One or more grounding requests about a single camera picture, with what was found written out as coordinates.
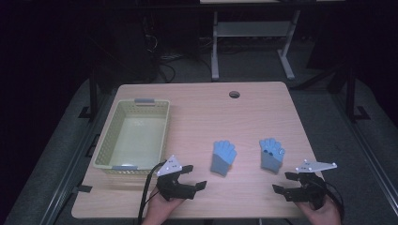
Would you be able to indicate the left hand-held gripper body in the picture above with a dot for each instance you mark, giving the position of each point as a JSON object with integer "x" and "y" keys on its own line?
{"x": 174, "y": 187}

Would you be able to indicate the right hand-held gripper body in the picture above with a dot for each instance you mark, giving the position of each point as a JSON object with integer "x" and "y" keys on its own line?
{"x": 308, "y": 187}

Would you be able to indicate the person's left hand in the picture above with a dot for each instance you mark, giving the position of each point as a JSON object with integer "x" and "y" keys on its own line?
{"x": 161, "y": 210}

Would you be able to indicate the person's right hand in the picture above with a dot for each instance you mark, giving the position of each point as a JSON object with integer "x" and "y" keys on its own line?
{"x": 320, "y": 214}

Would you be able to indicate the blue grey glove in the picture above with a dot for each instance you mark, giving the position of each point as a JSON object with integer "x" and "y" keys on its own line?
{"x": 271, "y": 154}
{"x": 222, "y": 157}

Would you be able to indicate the cream plastic basket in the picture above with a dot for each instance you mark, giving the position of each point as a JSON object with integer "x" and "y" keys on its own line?
{"x": 134, "y": 137}

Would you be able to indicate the black metal stand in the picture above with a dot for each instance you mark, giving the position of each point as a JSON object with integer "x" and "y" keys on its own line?
{"x": 351, "y": 93}
{"x": 93, "y": 93}

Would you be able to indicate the aluminium rail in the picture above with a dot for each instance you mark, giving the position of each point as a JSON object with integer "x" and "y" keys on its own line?
{"x": 73, "y": 162}
{"x": 366, "y": 146}

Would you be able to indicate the white metal desk frame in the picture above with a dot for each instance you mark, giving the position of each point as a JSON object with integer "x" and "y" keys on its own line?
{"x": 250, "y": 28}

